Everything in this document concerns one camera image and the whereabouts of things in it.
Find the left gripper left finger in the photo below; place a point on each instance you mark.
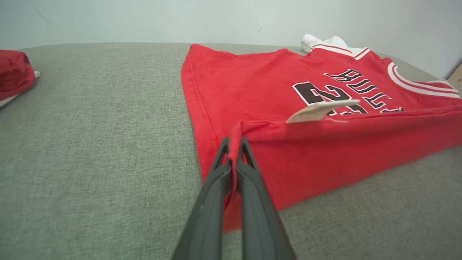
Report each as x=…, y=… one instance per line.
x=209, y=216

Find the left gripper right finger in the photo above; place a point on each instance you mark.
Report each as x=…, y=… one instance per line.
x=258, y=216

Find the red basketball jersey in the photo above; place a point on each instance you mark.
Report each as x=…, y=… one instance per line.
x=252, y=90

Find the red and white shorts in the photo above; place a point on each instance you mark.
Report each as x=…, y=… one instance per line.
x=14, y=72

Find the grey fabric sofa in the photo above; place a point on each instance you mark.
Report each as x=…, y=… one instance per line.
x=90, y=144

